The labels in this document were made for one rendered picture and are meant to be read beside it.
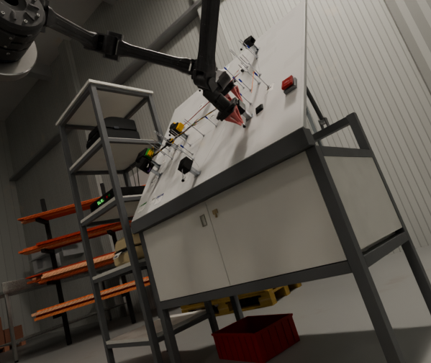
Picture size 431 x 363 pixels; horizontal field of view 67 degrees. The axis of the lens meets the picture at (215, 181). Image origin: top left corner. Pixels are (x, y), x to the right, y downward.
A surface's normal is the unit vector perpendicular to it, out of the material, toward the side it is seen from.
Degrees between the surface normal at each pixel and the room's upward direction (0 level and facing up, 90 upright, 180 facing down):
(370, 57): 90
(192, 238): 90
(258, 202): 90
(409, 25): 90
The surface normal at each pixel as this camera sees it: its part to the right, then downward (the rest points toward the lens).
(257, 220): -0.69, 0.04
